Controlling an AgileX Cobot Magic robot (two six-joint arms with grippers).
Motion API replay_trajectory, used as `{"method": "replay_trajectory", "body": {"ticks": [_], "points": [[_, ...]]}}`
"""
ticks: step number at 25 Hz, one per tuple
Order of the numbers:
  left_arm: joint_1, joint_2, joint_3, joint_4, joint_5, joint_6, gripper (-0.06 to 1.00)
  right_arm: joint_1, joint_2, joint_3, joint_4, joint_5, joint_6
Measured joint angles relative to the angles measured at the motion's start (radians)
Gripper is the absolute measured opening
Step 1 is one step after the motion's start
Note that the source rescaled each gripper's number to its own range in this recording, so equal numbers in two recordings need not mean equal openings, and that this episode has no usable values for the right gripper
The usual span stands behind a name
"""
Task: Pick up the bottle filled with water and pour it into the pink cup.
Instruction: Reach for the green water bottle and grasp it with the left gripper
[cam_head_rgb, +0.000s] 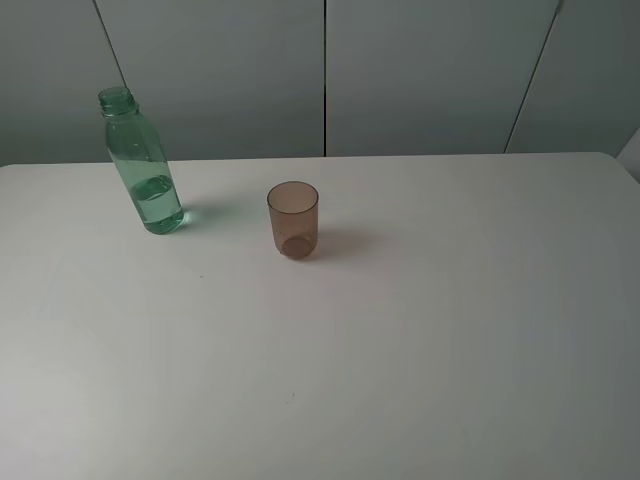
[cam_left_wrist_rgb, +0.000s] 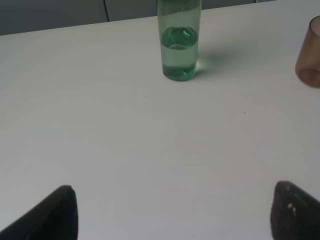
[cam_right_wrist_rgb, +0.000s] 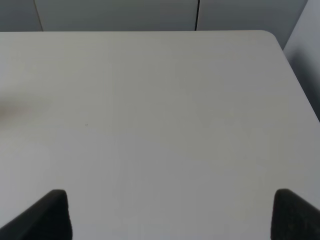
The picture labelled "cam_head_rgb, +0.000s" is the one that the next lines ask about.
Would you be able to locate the pink translucent plastic cup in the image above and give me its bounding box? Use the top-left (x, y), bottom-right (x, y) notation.
top-left (266, 181), bottom-right (319, 260)

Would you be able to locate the green transparent water bottle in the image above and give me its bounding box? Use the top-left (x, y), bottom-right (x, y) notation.
top-left (98, 86), bottom-right (184, 235)

